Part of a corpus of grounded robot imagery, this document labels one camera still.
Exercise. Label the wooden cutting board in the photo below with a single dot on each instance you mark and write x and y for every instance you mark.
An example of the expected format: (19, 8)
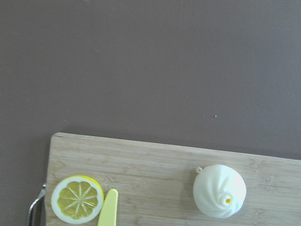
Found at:
(155, 181)

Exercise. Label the lemon slice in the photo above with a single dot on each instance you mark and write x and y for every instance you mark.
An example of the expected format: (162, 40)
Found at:
(77, 199)

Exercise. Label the yellow plastic knife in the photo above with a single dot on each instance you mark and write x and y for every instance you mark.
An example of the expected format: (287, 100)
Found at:
(108, 213)

